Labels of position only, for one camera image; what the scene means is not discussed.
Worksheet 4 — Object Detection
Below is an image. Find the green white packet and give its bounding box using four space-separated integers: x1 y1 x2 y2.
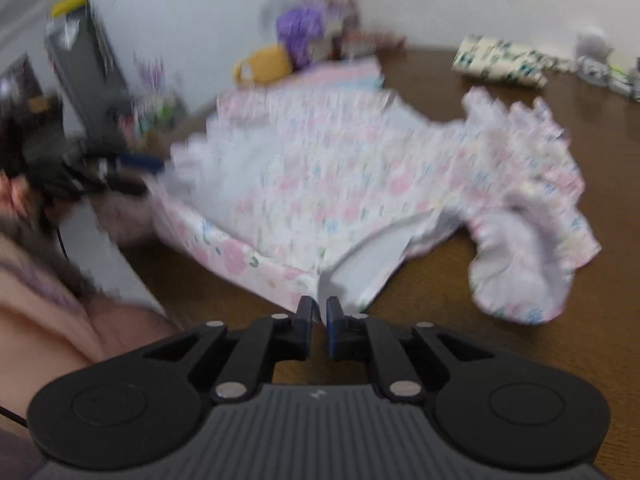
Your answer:
606 54 640 100

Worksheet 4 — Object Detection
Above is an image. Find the person's pink clothed body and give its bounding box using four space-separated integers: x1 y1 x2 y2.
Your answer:
0 210 183 480

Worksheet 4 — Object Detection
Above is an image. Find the white round device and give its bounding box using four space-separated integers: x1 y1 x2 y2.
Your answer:
574 26 615 80

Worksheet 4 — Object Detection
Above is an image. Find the purple fluffy object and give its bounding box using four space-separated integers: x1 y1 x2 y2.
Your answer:
276 6 327 68

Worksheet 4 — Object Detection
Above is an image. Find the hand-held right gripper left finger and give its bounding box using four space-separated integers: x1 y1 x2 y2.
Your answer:
144 296 317 406

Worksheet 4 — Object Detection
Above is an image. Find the yellow mug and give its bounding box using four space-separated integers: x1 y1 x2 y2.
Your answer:
234 45 295 86

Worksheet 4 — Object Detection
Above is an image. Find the purple flower ornament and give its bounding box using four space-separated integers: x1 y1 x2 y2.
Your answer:
131 52 178 133

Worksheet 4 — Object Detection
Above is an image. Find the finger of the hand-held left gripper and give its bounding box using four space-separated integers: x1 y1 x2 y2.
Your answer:
107 152 167 173
102 174 151 198

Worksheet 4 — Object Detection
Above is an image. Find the black cable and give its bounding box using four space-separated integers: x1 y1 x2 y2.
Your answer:
54 225 73 263

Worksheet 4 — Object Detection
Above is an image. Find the pink floral white garment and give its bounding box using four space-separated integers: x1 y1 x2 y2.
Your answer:
150 85 603 325

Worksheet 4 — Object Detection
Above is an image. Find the rolled green floral cloth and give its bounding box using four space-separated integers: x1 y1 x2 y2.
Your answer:
451 34 576 89

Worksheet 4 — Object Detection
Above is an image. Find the black upright box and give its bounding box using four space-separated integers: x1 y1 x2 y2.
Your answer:
44 0 133 153

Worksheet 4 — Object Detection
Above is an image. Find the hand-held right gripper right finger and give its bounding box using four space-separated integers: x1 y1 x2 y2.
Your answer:
325 297 496 406

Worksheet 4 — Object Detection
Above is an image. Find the folded pastel cloth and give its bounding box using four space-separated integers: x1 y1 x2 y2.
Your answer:
292 57 387 93

